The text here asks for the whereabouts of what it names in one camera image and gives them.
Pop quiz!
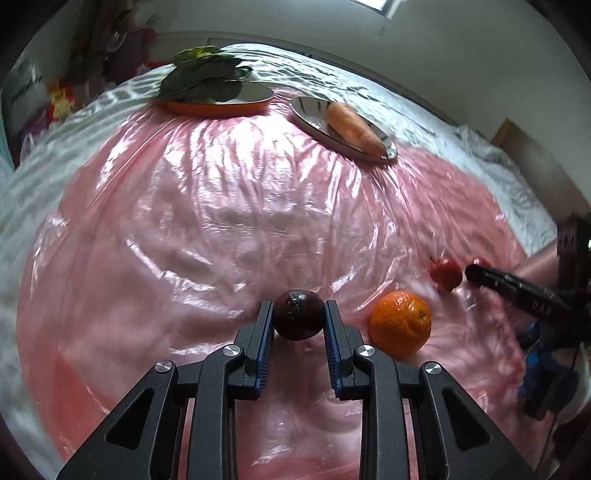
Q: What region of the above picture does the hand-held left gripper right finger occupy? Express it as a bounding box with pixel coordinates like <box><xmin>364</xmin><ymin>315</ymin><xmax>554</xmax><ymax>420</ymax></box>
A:
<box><xmin>323</xmin><ymin>300</ymin><xmax>541</xmax><ymax>480</ymax></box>

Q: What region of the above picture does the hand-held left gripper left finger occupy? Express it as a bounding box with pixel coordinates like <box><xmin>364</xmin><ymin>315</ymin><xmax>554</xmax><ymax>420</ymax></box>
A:
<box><xmin>55</xmin><ymin>301</ymin><xmax>274</xmax><ymax>480</ymax></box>

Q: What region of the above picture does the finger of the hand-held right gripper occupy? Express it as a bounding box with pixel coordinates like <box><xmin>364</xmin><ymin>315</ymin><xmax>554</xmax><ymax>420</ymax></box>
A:
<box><xmin>517</xmin><ymin>322</ymin><xmax>579</xmax><ymax>418</ymax></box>
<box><xmin>465</xmin><ymin>264</ymin><xmax>573</xmax><ymax>320</ymax></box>

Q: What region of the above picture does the person's bare leg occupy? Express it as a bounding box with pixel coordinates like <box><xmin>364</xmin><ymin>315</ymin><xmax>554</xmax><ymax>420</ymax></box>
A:
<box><xmin>526</xmin><ymin>240</ymin><xmax>561</xmax><ymax>280</ymax></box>

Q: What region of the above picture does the large orange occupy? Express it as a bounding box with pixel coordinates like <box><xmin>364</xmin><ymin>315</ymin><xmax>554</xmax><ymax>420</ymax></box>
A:
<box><xmin>369</xmin><ymin>291</ymin><xmax>432</xmax><ymax>358</ymax></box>

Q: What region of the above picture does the carrot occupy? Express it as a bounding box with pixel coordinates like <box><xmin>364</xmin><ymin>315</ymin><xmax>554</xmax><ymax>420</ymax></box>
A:
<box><xmin>327</xmin><ymin>102</ymin><xmax>386</xmax><ymax>155</ymax></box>

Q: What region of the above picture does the striped metal plate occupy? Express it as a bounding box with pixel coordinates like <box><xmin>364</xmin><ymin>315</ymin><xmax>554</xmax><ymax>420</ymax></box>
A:
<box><xmin>290</xmin><ymin>96</ymin><xmax>399</xmax><ymax>161</ymax></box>

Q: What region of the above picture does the orange oval plate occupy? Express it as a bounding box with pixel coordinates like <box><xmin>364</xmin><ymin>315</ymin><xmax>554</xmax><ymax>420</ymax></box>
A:
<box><xmin>154</xmin><ymin>80</ymin><xmax>274</xmax><ymax>116</ymax></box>

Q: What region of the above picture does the green leafy vegetable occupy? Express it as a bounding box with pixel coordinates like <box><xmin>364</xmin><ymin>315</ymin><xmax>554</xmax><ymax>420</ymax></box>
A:
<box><xmin>159</xmin><ymin>46</ymin><xmax>253</xmax><ymax>103</ymax></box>

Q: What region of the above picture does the white bed cover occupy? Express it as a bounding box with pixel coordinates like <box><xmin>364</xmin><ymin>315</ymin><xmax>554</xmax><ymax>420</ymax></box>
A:
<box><xmin>0</xmin><ymin>44</ymin><xmax>559</xmax><ymax>462</ymax></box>

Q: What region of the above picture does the bright window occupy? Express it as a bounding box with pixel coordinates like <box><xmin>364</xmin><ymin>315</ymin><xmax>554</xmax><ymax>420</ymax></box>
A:
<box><xmin>360</xmin><ymin>0</ymin><xmax>403</xmax><ymax>19</ymax></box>

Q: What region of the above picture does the grey printed bag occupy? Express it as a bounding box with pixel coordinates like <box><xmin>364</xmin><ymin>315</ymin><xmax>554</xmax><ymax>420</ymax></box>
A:
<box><xmin>2</xmin><ymin>60</ymin><xmax>48</xmax><ymax>121</ymax></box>

